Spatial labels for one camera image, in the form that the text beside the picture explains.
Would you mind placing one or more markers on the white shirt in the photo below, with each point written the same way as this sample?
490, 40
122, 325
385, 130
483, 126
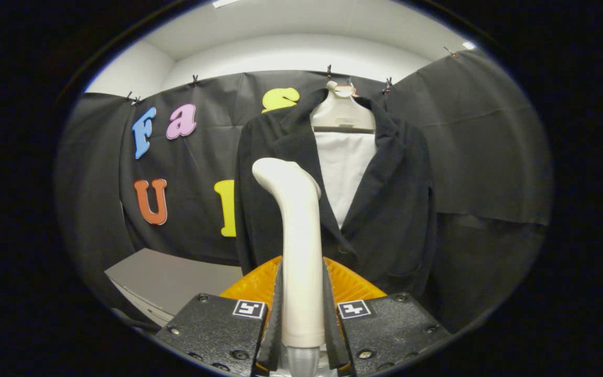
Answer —
343, 173

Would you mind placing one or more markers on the white plastic hanger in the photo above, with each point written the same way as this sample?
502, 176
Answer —
341, 112

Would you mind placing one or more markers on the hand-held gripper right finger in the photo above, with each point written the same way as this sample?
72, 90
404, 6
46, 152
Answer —
331, 324

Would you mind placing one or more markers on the grey cabinet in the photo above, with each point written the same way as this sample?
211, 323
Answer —
176, 272

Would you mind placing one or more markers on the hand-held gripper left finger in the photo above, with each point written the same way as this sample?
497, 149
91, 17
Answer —
274, 324

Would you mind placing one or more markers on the black blazer jacket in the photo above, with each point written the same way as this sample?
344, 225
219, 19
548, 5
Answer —
390, 220

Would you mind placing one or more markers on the black backdrop cloth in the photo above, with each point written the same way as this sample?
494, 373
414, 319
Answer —
490, 146

